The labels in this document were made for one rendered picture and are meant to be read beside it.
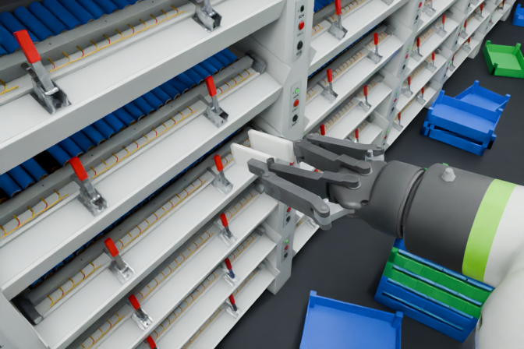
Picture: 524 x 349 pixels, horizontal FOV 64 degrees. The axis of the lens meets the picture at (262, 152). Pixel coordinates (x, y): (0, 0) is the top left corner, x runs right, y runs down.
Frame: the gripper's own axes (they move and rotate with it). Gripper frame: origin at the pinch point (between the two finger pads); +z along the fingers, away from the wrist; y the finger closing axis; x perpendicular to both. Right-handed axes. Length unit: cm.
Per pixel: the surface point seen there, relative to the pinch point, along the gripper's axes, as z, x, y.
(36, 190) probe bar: 26.4, -2.4, -19.6
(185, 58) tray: 17.6, 8.2, 5.4
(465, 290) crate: -16, -79, 54
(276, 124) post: 24.5, -19.4, 30.2
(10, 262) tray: 22.8, -7.4, -27.5
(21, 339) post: 22.8, -19.4, -32.0
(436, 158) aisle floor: 22, -98, 134
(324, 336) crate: 18, -98, 29
